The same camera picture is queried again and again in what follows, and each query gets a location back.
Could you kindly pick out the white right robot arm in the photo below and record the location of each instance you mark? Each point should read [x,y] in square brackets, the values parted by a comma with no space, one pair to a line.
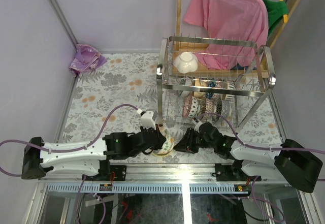
[288,161]

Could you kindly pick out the purple crumpled cloth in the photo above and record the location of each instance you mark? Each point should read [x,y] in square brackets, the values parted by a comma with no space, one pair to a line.
[87,59]

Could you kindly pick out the aluminium rail frame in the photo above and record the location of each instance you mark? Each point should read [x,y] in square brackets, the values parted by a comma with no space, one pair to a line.
[167,178]

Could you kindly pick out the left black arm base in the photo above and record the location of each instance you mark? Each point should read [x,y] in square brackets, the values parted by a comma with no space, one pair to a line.
[113,173]

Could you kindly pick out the wooden clothes stand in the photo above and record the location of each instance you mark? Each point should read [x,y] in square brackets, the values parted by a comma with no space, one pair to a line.
[180,46]

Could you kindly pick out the yellow rimmed floral bowl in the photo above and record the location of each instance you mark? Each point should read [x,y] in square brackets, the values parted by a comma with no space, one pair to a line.
[168,145]

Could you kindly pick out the brown lattice patterned bowl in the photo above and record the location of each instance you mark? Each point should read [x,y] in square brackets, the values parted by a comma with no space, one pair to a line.
[206,106]

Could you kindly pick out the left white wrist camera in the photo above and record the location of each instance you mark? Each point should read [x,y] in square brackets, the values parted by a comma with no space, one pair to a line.
[147,118]

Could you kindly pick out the scalloped green orange bowl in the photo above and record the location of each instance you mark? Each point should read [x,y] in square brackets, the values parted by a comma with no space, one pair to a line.
[186,62]

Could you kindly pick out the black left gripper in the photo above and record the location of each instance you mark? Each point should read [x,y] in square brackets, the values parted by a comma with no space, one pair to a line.
[156,137]

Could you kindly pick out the red patterned bowl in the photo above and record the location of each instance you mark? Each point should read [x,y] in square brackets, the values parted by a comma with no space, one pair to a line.
[191,107]

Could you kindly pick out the steel two-tier dish rack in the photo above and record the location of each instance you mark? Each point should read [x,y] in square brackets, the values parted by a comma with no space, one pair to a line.
[256,81]

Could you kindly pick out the black white patterned bowl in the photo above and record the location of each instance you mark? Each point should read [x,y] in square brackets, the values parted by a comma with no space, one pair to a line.
[222,107]

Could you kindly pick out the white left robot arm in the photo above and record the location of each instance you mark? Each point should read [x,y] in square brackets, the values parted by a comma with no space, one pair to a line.
[91,162]

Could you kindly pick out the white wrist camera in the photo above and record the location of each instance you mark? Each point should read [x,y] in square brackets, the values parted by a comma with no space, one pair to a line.
[197,122]
[147,118]

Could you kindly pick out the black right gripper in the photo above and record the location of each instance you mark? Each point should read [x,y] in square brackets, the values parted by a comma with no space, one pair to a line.
[186,144]

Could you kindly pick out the pink t-shirt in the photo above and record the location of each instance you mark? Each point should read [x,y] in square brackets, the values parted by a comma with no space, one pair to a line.
[236,20]

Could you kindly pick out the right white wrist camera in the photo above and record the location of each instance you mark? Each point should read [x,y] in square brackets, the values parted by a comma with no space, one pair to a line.
[197,122]

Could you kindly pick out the green t-shirt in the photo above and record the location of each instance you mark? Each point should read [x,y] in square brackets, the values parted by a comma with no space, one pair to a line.
[277,12]

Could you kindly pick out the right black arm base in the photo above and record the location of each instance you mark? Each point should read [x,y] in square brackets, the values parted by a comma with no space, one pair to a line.
[230,173]

